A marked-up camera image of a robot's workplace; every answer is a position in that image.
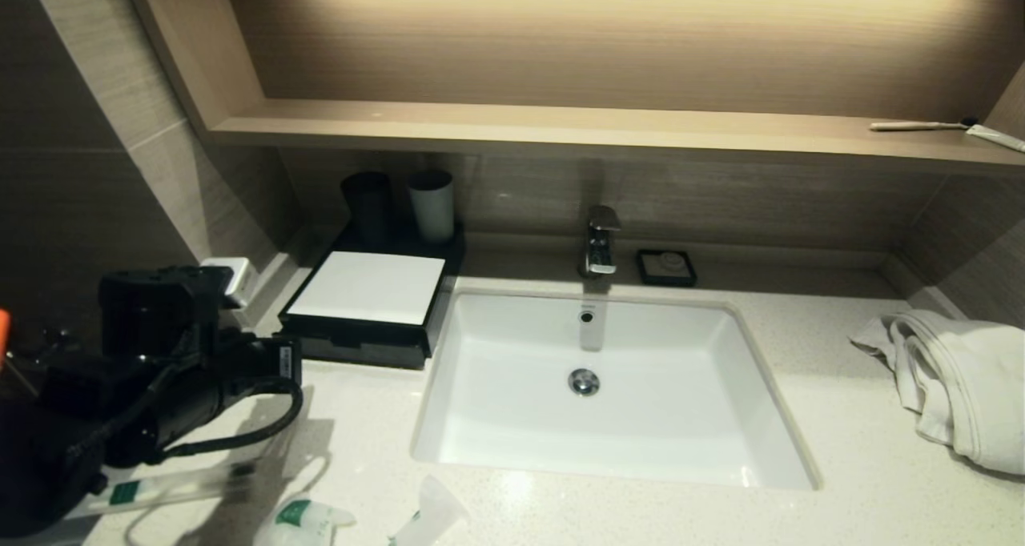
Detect black drawer of box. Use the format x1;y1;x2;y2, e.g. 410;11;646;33
298;322;434;370

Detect white packet green label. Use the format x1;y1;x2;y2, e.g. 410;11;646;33
254;496;358;546

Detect translucent packet small green print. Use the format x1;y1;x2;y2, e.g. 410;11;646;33
389;473;472;546

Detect black box white lid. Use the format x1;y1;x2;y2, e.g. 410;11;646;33
277;223;468;370

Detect black cup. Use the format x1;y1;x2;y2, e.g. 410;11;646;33
340;171;393;247

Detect long clear toothbrush packet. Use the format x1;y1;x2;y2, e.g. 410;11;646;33
68;460;267;520

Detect white cup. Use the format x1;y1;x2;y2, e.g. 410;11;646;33
408;168;456;245

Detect chrome faucet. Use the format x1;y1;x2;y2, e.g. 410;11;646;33
577;205;623;279

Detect black square soap dish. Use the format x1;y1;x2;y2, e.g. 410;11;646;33
635;248;698;288

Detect white rectangular sink basin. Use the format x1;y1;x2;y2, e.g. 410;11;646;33
411;287;822;492

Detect beige toothbrush black bristles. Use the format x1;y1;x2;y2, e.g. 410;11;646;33
870;118;978;133

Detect white crumpled towel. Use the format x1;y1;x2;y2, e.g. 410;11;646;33
848;310;1025;477

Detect small white toothpaste tube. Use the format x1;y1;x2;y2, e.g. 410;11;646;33
964;124;1025;155

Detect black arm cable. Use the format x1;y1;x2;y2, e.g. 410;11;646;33
68;372;306;468

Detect light wooden wall shelf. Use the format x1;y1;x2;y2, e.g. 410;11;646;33
120;0;1025;179

